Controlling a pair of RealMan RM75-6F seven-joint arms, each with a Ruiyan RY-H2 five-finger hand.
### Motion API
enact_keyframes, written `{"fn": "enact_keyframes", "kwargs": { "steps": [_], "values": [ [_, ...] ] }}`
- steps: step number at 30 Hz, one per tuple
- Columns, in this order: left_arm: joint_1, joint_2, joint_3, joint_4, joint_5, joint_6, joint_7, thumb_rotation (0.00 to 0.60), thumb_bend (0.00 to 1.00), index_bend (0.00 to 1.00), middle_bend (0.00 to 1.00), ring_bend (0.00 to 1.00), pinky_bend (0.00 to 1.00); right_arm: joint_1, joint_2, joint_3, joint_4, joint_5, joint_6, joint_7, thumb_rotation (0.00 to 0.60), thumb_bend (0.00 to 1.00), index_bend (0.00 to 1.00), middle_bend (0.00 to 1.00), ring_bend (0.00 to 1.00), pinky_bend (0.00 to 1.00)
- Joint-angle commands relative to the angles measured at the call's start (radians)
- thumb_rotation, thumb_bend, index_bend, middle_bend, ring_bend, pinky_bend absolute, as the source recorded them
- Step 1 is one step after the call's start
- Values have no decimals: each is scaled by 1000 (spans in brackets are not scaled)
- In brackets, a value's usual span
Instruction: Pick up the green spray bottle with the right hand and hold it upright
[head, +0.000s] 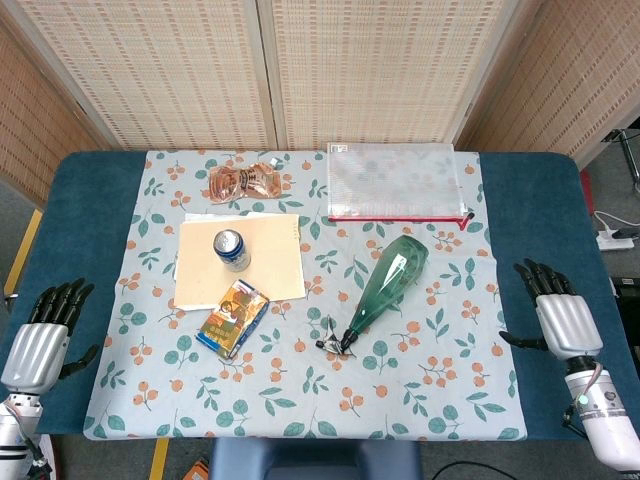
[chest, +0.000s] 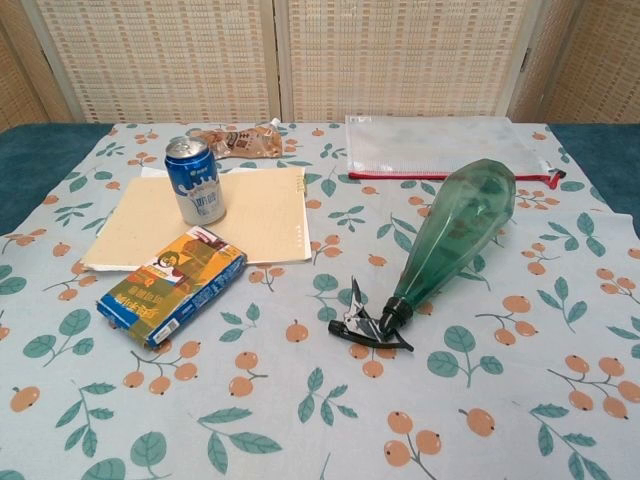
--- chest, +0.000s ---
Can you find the clear mesh zipper pouch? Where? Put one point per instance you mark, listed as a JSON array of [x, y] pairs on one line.
[[425, 147]]

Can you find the beige paper notebook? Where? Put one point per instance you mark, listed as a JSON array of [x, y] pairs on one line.
[[260, 220]]

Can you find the floral fruit print tablecloth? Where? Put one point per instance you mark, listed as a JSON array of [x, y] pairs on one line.
[[320, 400]]

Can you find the blue and yellow snack box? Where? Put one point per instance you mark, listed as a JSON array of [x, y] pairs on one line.
[[170, 292]]

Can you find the blue and white drink can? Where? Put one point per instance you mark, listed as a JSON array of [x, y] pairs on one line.
[[195, 185]]

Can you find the brown spouted drink pouch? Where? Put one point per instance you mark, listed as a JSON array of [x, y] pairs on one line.
[[240, 143]]

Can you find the woven rattan folding screen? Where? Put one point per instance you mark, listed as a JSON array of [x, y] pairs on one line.
[[320, 55]]

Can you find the green plastic spray bottle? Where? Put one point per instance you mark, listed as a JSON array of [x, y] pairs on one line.
[[450, 240]]

